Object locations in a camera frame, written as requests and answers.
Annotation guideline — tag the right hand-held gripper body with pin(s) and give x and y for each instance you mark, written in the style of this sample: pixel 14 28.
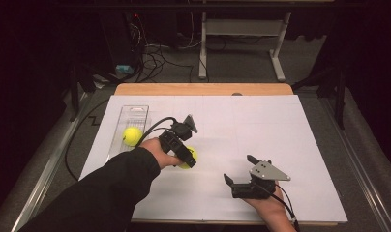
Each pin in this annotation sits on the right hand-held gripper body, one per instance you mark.
pixel 264 175

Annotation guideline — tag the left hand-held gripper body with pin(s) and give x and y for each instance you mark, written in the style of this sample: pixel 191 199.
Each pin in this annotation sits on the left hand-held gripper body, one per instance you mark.
pixel 177 133

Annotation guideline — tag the yellow tennis ball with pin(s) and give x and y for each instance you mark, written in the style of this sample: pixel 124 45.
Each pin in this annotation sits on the yellow tennis ball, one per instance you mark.
pixel 193 152
pixel 132 136

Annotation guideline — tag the clear plastic container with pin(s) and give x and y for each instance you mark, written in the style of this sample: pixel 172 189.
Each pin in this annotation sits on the clear plastic container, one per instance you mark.
pixel 137 120

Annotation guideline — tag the person's left hand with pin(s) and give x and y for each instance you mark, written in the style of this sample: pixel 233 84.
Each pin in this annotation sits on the person's left hand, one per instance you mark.
pixel 158 151

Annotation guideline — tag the person's right hand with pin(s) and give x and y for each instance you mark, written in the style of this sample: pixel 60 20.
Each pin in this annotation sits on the person's right hand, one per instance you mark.
pixel 271 206

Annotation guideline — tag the white table cover sheet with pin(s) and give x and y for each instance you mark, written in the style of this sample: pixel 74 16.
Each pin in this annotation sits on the white table cover sheet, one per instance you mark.
pixel 248 129

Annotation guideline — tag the light blue box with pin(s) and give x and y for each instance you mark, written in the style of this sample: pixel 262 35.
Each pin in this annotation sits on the light blue box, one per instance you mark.
pixel 124 68

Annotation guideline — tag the black metal stand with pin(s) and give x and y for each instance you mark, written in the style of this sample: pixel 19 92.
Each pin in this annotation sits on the black metal stand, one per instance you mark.
pixel 339 103
pixel 75 93

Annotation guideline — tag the black computer tower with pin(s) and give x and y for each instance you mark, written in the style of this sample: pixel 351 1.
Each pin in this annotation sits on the black computer tower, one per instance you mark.
pixel 119 38

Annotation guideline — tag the metal floor rail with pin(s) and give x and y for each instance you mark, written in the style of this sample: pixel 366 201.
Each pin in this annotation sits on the metal floor rail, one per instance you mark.
pixel 361 174
pixel 45 174

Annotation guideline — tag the white metal desk frame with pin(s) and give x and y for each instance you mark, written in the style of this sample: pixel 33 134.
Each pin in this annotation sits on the white metal desk frame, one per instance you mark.
pixel 245 27

